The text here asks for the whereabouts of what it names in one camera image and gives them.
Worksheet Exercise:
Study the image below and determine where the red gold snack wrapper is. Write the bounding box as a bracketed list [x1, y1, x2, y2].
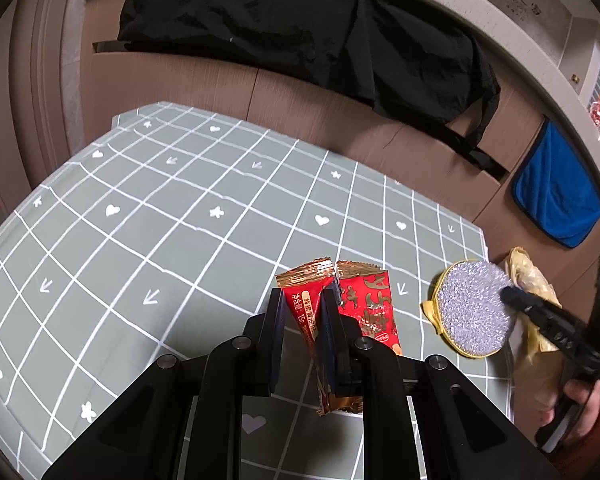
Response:
[275, 257, 363, 416]

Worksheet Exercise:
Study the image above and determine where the silver round scrub pad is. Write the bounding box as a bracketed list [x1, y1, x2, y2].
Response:
[422, 260, 515, 359]

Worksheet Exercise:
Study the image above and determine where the grey kitchen countertop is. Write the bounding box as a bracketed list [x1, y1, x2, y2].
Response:
[82, 0, 600, 221]

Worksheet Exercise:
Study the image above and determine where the person's right hand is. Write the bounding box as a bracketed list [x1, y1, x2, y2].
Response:
[533, 379, 600, 444]

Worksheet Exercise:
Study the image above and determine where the blue towel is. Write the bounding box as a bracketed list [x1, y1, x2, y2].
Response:
[512, 118, 600, 249]

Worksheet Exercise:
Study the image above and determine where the green checked tablecloth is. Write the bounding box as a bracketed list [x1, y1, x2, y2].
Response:
[0, 102, 488, 479]

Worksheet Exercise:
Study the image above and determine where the black cloth on cabinet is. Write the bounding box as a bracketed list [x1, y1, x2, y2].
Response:
[93, 0, 506, 179]

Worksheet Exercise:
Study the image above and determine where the white wall water heater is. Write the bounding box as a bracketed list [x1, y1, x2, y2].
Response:
[558, 18, 600, 110]

